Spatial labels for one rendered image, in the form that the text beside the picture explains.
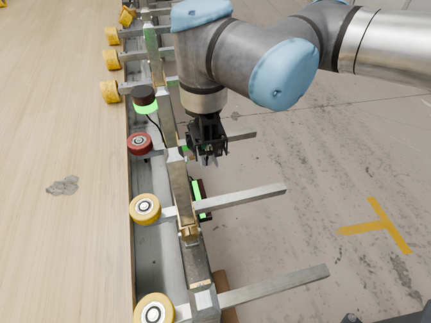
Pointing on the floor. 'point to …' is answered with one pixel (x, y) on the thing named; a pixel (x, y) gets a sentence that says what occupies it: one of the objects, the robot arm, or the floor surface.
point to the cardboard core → (219, 277)
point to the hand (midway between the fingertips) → (205, 159)
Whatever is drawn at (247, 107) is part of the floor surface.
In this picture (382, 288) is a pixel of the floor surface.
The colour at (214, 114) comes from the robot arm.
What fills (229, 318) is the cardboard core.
